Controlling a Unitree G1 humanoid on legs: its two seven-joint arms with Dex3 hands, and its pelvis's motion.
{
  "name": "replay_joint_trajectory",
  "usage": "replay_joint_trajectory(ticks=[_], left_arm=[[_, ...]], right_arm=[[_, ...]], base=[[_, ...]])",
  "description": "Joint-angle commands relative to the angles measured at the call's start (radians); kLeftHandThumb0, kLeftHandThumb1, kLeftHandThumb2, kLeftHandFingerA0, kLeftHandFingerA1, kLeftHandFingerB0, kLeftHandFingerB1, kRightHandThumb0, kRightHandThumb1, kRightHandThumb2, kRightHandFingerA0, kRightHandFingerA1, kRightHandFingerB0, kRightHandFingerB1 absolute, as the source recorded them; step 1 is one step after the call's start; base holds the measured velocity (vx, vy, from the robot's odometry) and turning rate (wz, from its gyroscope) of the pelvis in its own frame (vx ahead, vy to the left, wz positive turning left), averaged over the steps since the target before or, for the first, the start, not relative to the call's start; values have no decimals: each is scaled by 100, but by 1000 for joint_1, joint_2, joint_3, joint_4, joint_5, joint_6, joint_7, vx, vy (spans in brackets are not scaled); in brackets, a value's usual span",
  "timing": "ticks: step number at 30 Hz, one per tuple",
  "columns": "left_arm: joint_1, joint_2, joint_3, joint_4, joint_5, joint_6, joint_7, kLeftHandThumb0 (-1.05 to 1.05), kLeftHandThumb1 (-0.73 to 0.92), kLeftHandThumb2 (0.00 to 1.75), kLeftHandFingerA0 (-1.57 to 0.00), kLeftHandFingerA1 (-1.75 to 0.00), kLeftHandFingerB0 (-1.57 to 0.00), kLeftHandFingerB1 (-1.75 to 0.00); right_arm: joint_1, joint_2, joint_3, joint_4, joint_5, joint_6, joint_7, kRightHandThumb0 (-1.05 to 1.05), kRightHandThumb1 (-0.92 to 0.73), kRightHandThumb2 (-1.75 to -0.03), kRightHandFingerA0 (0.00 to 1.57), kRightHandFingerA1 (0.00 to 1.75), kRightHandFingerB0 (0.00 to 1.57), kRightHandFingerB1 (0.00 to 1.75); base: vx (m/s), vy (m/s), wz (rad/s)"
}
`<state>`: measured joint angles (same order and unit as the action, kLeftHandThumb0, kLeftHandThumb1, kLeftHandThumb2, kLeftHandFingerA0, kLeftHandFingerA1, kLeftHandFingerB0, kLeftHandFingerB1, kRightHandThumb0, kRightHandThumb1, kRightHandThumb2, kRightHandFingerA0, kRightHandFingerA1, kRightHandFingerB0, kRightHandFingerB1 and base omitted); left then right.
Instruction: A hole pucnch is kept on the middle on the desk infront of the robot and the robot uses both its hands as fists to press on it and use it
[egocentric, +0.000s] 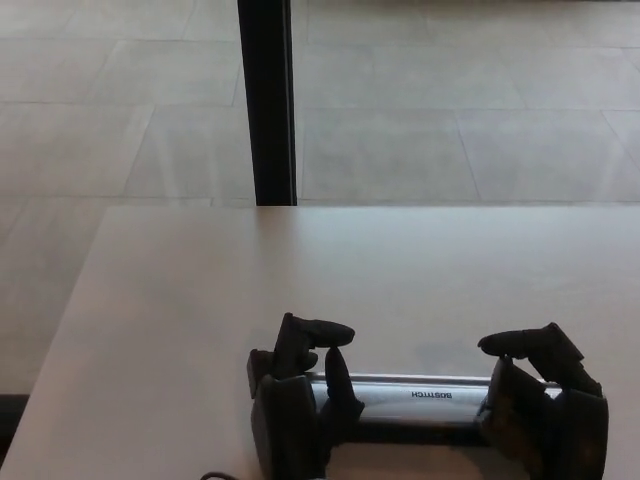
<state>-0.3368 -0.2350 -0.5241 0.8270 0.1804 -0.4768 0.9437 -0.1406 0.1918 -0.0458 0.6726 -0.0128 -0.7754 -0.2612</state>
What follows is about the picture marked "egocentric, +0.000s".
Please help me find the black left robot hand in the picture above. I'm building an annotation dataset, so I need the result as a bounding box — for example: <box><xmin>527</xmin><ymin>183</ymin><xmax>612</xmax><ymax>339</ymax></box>
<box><xmin>246</xmin><ymin>312</ymin><xmax>366</xmax><ymax>480</ymax></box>

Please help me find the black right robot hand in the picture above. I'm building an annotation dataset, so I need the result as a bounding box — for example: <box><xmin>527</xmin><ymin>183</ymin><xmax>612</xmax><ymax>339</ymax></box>
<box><xmin>475</xmin><ymin>322</ymin><xmax>610</xmax><ymax>480</ymax></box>

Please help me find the silver black Bostitch hole punch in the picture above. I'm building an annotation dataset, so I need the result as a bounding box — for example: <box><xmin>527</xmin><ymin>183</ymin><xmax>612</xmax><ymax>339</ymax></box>
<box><xmin>303</xmin><ymin>372</ymin><xmax>494</xmax><ymax>447</ymax></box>

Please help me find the black vertical frame post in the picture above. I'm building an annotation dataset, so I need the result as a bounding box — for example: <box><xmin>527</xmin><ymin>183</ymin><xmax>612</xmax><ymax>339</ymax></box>
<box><xmin>236</xmin><ymin>0</ymin><xmax>299</xmax><ymax>207</ymax></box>

